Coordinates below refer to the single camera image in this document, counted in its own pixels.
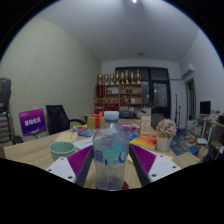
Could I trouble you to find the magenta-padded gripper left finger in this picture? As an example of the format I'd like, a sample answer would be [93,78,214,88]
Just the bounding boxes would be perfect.
[45,144,96,188]

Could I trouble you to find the orange and yellow book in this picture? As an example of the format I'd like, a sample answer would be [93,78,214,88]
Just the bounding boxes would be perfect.
[129,133,158,150]

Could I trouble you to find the purple sign board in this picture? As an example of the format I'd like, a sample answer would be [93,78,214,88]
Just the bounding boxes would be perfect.
[18,108,48,137]

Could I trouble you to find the black tripod stand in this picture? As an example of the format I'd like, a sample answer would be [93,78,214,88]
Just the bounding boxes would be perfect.
[173,93,183,134]

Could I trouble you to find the pale green cup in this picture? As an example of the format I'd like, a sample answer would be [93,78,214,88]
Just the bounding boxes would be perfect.
[49,141,76,162]

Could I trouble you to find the low wooden stool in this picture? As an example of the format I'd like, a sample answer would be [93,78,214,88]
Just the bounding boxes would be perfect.
[171,151,201,169]

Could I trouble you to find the white wall air conditioner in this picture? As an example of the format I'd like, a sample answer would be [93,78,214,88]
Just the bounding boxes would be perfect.
[180,63,195,78]

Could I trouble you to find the black computer monitor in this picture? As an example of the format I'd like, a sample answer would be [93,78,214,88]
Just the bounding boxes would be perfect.
[199,100,212,116]

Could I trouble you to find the white booklet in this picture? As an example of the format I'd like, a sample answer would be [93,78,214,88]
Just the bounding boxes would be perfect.
[73,135,95,150]

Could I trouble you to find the pink flowers in white pot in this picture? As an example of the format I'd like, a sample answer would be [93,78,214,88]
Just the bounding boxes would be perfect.
[155,118,178,153]

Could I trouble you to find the orange standing card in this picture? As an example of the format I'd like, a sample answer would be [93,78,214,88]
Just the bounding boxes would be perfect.
[139,115,152,135]

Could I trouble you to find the black mesh office chair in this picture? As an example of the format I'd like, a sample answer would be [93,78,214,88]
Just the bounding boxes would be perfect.
[45,104,87,135]

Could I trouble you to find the clear plastic water bottle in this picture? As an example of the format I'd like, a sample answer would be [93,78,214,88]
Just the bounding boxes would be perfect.
[92,110,130,192]

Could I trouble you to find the grey-green armchair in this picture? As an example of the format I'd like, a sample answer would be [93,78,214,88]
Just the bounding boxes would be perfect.
[151,113,167,127]

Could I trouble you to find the pile of books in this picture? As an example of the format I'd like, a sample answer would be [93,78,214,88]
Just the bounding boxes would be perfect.
[179,119,209,154]

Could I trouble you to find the yellow gift box red ribbon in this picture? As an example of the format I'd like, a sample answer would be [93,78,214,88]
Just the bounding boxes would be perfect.
[87,111,105,130]

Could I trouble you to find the blue book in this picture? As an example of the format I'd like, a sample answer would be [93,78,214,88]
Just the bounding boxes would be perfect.
[72,125,96,138]

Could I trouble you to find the dark glass door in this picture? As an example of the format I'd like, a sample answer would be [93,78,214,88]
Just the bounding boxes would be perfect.
[114,66,172,119]

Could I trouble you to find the wooden shelf unit with trophies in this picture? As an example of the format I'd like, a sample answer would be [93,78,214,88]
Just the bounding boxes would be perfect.
[94,69,144,116]

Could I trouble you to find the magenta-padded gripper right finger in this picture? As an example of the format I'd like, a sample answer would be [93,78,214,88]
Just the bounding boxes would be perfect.
[128,143,183,187]

